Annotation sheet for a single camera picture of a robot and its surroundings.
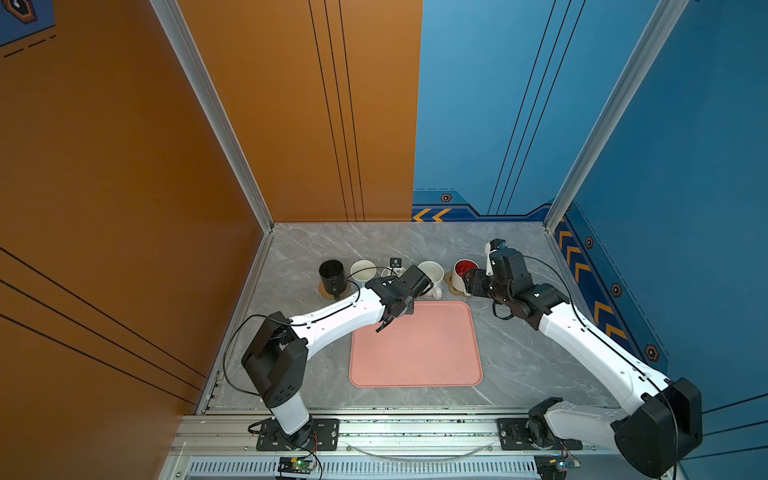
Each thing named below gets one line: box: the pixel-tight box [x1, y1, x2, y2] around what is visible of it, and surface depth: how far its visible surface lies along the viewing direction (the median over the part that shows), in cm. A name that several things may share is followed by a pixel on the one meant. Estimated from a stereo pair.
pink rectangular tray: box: [349, 301, 483, 388], surface depth 86 cm
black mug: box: [319, 259, 347, 300], surface depth 97 cm
